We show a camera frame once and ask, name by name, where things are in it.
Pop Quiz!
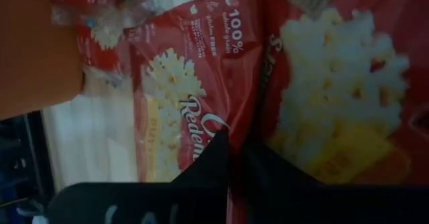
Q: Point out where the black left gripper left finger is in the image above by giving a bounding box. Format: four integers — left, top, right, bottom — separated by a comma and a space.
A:
46, 129, 231, 224

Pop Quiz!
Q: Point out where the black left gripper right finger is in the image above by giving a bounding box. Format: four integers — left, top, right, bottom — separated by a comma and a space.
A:
240, 142, 429, 224

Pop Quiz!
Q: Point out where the red butter popcorn bag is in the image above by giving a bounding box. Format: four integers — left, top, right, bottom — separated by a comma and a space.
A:
122, 0, 269, 184

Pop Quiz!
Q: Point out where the white paper popcorn bag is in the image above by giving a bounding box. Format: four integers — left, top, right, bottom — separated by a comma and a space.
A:
42, 66, 140, 191

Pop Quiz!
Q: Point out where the red popcorn bag clear wrapper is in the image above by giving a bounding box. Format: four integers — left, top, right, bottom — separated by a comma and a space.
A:
50, 0, 135, 72

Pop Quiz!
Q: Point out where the dark blue basket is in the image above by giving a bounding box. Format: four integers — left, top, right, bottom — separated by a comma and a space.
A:
0, 111, 56, 224

